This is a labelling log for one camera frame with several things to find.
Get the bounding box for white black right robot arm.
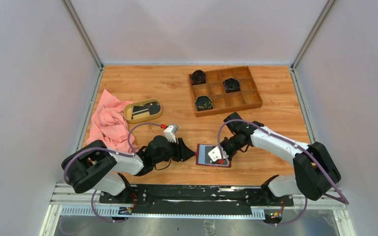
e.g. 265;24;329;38
208;112;349;205

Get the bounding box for black rolled item middle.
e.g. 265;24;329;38
223;78;241;93

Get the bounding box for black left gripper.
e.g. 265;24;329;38
153;137;195;165

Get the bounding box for pink cloth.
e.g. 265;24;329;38
85;90;135;153

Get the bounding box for black cards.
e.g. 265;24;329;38
131;102;161;119

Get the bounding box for yellow oval tray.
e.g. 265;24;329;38
124;98;163;123

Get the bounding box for aluminium front rail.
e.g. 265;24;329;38
50;184;347;220

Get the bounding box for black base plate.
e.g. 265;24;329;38
99;184;294;215

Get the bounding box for black gold rolled item front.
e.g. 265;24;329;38
195;95;213;111

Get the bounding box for red card holder wallet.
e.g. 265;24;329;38
196;144;231;168

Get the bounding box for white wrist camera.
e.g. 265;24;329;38
163;124;179;143
207;146;230;166

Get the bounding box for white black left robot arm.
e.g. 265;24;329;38
61;135;195;203

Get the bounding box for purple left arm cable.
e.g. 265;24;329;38
62;122;167;185

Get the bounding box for black rolled item back left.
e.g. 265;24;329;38
190;70;206;86

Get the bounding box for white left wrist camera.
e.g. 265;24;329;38
163;124;179;143

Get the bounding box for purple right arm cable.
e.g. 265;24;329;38
217;119;349;206

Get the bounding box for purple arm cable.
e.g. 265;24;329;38
217;119;349;206
62;122;167;185

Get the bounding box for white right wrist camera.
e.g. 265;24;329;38
207;146;230;166

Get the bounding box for wooden compartment tray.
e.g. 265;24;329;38
188;66;263;118

